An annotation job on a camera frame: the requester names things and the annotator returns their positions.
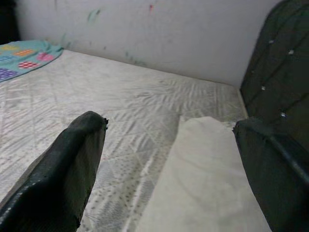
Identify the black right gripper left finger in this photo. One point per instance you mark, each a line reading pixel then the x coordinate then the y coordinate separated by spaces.
pixel 60 174

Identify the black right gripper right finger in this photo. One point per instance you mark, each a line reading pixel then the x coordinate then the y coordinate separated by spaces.
pixel 275 174

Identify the white printed pillow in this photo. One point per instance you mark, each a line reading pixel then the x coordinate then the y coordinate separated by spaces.
pixel 205 174

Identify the white quilted mattress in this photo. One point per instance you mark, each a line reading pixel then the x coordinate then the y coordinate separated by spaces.
pixel 96 96

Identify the black tufted headboard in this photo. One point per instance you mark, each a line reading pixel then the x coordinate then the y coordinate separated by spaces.
pixel 282 72

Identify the teal blanket with colourful hearts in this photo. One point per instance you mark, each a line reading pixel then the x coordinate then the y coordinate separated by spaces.
pixel 24 60

